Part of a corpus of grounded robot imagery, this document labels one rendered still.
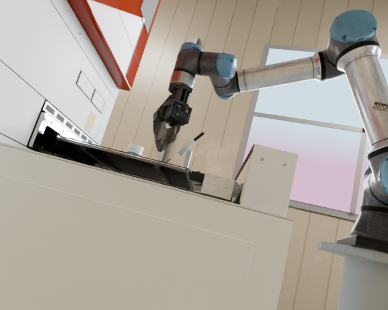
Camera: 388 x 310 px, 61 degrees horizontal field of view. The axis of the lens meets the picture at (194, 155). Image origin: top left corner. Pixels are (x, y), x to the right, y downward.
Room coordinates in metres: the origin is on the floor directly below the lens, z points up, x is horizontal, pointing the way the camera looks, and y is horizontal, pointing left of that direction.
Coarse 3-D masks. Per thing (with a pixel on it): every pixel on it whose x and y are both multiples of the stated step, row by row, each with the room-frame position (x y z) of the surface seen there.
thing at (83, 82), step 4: (80, 76) 0.93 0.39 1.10; (84, 76) 0.95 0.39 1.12; (80, 80) 0.93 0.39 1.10; (84, 80) 0.96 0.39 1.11; (88, 80) 0.98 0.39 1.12; (80, 84) 0.94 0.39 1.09; (84, 84) 0.97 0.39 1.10; (88, 84) 0.99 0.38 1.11; (84, 88) 0.98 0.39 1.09; (88, 88) 1.00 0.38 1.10; (92, 88) 1.03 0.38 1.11; (88, 92) 1.01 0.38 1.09; (88, 96) 1.02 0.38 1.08
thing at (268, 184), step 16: (256, 144) 0.66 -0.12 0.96; (256, 160) 0.66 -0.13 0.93; (272, 160) 0.65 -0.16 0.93; (288, 160) 0.65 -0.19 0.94; (256, 176) 0.66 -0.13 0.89; (272, 176) 0.65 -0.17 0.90; (288, 176) 0.65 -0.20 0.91; (256, 192) 0.65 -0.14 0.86; (272, 192) 0.65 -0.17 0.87; (288, 192) 0.65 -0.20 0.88; (256, 208) 0.65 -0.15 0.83; (272, 208) 0.65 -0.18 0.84
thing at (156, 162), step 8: (56, 136) 0.85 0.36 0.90; (80, 144) 0.85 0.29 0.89; (88, 144) 0.85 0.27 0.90; (112, 152) 0.84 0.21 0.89; (120, 152) 0.84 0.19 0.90; (136, 160) 0.84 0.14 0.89; (144, 160) 0.83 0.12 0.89; (152, 160) 0.83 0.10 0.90; (168, 168) 0.83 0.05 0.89; (176, 168) 0.82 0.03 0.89; (184, 168) 0.82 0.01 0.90
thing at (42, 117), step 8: (40, 112) 0.81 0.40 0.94; (40, 120) 0.81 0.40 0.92; (48, 120) 0.83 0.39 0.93; (40, 128) 0.81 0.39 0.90; (56, 128) 0.88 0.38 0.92; (64, 128) 0.93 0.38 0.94; (32, 136) 0.81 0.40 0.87; (40, 136) 0.83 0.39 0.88; (64, 136) 0.94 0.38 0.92; (72, 136) 0.99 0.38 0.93; (32, 144) 0.81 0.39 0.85; (40, 144) 0.84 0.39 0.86; (40, 152) 0.87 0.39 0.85; (48, 152) 0.89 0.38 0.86; (56, 152) 0.93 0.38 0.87; (72, 160) 1.05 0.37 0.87
